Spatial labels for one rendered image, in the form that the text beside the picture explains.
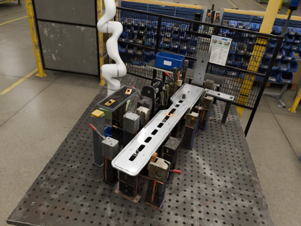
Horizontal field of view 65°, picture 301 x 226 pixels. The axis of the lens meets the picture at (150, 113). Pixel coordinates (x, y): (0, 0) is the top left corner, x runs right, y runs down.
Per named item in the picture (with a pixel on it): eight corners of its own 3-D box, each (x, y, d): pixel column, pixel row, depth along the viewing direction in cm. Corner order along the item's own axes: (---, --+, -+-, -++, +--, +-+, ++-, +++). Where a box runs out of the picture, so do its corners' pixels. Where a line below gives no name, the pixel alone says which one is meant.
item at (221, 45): (225, 67, 255) (233, 38, 238) (205, 62, 263) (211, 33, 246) (225, 66, 257) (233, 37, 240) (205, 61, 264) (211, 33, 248)
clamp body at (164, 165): (161, 213, 150) (168, 172, 131) (141, 202, 155) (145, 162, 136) (168, 201, 158) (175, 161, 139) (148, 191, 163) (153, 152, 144)
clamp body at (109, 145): (113, 188, 163) (113, 148, 143) (99, 181, 166) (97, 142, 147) (120, 179, 170) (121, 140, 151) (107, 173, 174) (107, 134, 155)
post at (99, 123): (100, 167, 178) (98, 119, 154) (92, 164, 180) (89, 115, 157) (106, 161, 183) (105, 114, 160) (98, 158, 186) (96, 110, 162)
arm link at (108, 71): (121, 90, 224) (122, 67, 210) (101, 91, 218) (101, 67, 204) (118, 84, 233) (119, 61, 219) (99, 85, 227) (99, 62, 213)
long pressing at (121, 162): (139, 180, 134) (139, 178, 133) (106, 164, 141) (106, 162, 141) (205, 89, 240) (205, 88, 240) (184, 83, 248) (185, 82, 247)
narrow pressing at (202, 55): (202, 84, 246) (209, 53, 228) (191, 82, 250) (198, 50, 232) (202, 84, 246) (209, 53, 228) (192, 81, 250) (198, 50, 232)
